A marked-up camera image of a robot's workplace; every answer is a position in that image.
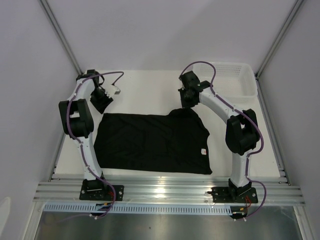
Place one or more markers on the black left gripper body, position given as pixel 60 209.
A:
pixel 100 99

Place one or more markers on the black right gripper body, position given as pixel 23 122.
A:
pixel 185 100

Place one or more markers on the black t-shirt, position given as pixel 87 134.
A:
pixel 172 143

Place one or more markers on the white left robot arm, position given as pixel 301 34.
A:
pixel 78 122

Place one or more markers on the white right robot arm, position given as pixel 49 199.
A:
pixel 242 137

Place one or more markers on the white perforated plastic basket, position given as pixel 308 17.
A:
pixel 236 82

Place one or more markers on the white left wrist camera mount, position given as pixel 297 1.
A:
pixel 112 90

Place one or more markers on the grey aluminium frame post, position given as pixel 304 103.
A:
pixel 280 36

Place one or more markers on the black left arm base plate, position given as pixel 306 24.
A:
pixel 102 193

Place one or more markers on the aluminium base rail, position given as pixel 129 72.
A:
pixel 168 190

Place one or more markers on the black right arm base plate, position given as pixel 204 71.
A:
pixel 233 195

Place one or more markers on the grey slotted cable duct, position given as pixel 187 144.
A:
pixel 133 208

